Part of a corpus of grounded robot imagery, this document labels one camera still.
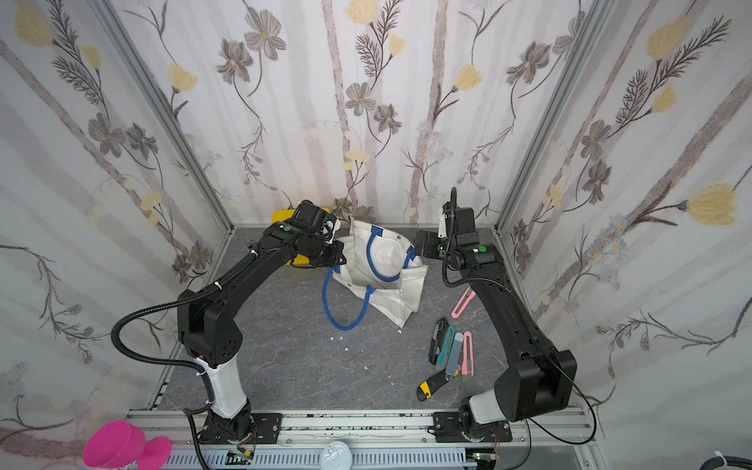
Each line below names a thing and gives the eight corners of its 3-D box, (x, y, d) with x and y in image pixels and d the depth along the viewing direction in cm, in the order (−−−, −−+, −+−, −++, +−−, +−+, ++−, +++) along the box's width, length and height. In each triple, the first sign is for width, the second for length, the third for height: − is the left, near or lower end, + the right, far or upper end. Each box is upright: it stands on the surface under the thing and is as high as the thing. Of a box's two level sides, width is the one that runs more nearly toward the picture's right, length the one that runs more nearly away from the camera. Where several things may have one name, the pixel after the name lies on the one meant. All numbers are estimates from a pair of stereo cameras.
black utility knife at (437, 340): (423, 360, 88) (424, 358, 86) (437, 318, 96) (438, 315, 95) (435, 365, 87) (436, 363, 85) (448, 323, 95) (450, 320, 94)
